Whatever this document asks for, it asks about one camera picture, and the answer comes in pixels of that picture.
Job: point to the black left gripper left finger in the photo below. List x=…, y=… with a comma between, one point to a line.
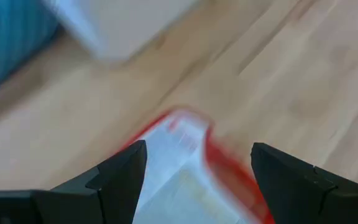
x=110, y=193

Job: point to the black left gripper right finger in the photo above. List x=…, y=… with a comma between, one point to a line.
x=297, y=193

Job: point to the white box with red trim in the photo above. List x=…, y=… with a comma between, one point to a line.
x=179, y=186

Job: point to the blue ribbed bandage roll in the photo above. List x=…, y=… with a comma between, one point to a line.
x=8, y=37

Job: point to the white perforated plastic basket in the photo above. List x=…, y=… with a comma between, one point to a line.
x=129, y=25

